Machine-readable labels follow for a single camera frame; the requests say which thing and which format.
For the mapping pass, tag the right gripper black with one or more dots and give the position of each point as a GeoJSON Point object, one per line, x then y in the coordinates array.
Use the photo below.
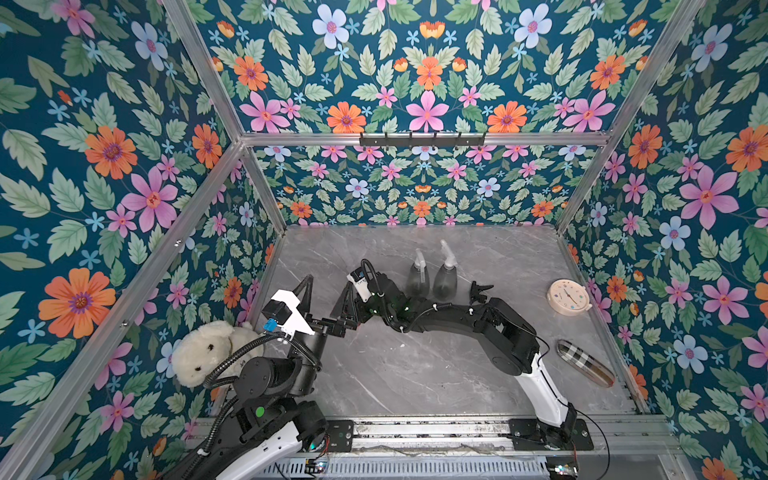
{"type": "Point", "coordinates": [372, 288]}

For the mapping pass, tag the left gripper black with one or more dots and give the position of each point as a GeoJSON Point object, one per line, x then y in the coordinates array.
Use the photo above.
{"type": "Point", "coordinates": [317, 335]}

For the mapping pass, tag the clear plastic spray bottle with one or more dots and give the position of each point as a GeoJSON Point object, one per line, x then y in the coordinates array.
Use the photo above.
{"type": "Point", "coordinates": [445, 284]}
{"type": "Point", "coordinates": [418, 283]}

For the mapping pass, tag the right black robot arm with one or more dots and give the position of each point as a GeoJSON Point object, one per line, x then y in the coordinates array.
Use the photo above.
{"type": "Point", "coordinates": [509, 341]}

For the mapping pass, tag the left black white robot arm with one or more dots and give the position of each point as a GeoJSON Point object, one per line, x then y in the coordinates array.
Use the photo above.
{"type": "Point", "coordinates": [268, 417]}

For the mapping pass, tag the cream plush teddy bear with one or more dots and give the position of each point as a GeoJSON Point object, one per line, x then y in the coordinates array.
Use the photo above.
{"type": "Point", "coordinates": [205, 348]}

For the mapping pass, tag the striped oblong case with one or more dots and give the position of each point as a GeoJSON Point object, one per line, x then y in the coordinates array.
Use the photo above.
{"type": "Point", "coordinates": [584, 363]}

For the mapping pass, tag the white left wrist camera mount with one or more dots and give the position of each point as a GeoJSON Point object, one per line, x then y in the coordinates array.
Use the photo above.
{"type": "Point", "coordinates": [282, 315]}

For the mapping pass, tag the metal base rail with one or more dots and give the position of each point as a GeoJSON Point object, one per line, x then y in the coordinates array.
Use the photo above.
{"type": "Point", "coordinates": [600, 446]}

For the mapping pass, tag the black metal ceiling bracket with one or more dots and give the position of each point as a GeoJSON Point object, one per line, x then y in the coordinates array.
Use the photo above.
{"type": "Point", "coordinates": [409, 140]}

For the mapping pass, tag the cream round wall clock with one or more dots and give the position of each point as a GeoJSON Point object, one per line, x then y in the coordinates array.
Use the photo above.
{"type": "Point", "coordinates": [568, 298]}

